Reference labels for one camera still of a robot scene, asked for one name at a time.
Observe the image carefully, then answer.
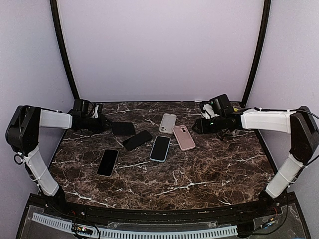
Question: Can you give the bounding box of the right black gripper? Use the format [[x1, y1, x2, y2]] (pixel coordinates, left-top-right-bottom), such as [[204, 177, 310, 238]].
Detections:
[[192, 115, 225, 135]]

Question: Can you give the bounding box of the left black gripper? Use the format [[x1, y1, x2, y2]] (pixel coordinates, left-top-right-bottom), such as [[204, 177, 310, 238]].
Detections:
[[82, 114, 115, 134]]

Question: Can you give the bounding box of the phone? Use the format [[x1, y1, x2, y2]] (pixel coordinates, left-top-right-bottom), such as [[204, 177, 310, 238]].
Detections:
[[97, 149, 119, 177], [149, 136, 171, 163], [111, 122, 136, 136]]

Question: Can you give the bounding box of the pink phone case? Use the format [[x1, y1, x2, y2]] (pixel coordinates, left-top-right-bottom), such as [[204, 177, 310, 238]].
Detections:
[[172, 125, 196, 151]]

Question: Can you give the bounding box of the white phone case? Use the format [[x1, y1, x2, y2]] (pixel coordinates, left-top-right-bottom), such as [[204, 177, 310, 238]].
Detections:
[[159, 113, 177, 134]]

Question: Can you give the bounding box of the black smartphone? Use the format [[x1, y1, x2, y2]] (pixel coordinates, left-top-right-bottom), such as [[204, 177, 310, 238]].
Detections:
[[122, 130, 153, 151]]

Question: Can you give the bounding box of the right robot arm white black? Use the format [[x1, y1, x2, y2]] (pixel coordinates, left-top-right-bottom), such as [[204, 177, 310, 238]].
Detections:
[[192, 94, 319, 216]]

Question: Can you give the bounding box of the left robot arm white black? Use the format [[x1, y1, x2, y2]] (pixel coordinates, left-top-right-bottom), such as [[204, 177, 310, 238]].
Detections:
[[5, 99, 112, 197]]

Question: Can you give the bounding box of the white patterned mug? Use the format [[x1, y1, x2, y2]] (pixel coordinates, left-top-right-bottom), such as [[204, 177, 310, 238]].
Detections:
[[224, 129, 241, 136]]

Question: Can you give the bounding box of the small green circuit board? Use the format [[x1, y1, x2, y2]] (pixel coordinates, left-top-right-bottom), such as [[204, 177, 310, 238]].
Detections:
[[71, 224, 93, 236]]

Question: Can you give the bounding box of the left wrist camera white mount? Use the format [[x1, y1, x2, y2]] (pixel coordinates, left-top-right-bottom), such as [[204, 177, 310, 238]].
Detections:
[[89, 103, 103, 118]]

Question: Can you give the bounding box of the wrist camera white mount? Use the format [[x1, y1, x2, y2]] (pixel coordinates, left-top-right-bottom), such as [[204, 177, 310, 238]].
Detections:
[[89, 103, 103, 118], [199, 102, 217, 120]]

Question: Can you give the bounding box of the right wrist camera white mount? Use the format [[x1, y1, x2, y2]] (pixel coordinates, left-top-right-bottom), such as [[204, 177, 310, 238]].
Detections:
[[199, 102, 217, 120]]

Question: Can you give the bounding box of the black front rail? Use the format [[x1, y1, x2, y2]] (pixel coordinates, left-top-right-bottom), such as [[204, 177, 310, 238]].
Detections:
[[39, 199, 284, 225]]

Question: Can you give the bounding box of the white slotted cable duct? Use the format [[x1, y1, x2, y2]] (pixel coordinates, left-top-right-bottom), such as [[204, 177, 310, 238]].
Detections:
[[31, 213, 238, 239]]

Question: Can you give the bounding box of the left black frame post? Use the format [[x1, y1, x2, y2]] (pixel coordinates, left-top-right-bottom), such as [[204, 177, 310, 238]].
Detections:
[[49, 0, 80, 99]]

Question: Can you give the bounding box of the black frame post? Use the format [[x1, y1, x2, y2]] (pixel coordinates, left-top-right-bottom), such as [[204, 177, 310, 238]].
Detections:
[[241, 0, 271, 106], [49, 0, 80, 99]]

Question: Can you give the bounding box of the right black frame post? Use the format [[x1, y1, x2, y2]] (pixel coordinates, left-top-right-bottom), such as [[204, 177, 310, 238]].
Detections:
[[241, 0, 271, 106]]

